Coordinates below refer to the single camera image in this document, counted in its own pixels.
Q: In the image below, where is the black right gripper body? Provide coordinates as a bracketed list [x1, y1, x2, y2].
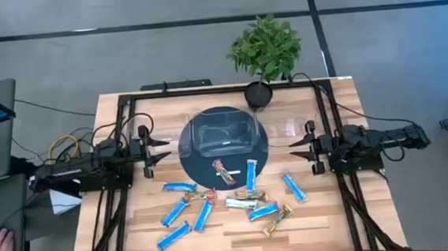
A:
[304, 119, 334, 176]

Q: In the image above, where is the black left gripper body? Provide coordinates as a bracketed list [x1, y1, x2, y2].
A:
[127, 125, 153, 180]

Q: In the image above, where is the blue granola bar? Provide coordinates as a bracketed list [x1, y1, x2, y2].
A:
[154, 220, 194, 251]
[244, 158, 260, 192]
[281, 171, 308, 204]
[159, 197, 192, 229]
[192, 199, 216, 234]
[247, 200, 280, 223]
[162, 180, 198, 195]

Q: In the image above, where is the green red Chewy granola bar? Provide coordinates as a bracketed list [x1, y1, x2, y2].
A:
[260, 203, 296, 238]
[235, 188, 268, 204]
[211, 157, 237, 188]
[184, 188, 218, 204]

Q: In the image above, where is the white nutrition-label granola bar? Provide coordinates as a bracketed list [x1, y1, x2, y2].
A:
[224, 195, 259, 212]

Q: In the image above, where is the round dark blue woven mat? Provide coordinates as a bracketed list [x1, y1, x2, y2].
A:
[175, 103, 273, 194]

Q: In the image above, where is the black flat bar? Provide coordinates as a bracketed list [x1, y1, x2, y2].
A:
[139, 77, 214, 92]

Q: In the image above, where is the black plant pot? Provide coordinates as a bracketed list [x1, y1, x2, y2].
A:
[243, 80, 275, 110]

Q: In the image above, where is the white paper sheet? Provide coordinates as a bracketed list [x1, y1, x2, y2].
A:
[48, 186, 84, 217]

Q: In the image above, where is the green leafy plant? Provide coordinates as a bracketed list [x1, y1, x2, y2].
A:
[223, 12, 304, 87]

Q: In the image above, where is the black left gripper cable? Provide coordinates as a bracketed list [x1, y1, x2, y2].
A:
[122, 111, 156, 140]

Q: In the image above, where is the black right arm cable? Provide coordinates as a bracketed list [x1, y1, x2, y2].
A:
[289, 63, 417, 134]

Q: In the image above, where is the yellow cable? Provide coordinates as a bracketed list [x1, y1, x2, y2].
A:
[45, 133, 82, 165]

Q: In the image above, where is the black metal table frame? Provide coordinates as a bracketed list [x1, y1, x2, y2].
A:
[60, 73, 410, 251]

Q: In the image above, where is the thin black floor cable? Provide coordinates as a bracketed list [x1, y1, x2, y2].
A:
[13, 92, 97, 123]

